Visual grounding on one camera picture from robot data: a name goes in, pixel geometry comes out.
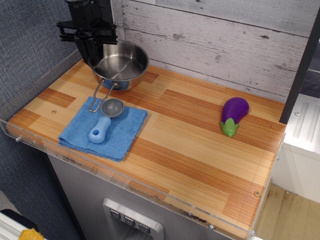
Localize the grey cabinet with dispenser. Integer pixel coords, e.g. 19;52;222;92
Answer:
48;155;227;240

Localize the yellow object bottom left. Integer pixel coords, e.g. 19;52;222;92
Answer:
18;228;45;240

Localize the clear acrylic table guard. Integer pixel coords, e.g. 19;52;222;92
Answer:
4;61;285;240

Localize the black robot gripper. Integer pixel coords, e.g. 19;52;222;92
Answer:
56;2;112;67

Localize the black upright post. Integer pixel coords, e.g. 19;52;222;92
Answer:
279;9;320;124
99;0;118;45

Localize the blue grey toy scoop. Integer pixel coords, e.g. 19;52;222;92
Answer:
88;98;125;144

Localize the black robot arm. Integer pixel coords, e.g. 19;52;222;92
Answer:
56;0;118;66

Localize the white side counter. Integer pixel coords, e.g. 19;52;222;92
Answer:
271;94;320;203

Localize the purple toy eggplant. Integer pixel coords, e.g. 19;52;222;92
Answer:
219;97;250;138

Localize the black left upright post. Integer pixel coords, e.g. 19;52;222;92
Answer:
99;0;118;45

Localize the black right upright post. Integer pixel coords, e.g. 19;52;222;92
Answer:
279;9;320;124

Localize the blue folded rag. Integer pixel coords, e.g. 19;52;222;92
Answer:
58;96;148;162

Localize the silver steel pan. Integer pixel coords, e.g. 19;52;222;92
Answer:
88;40;150;113

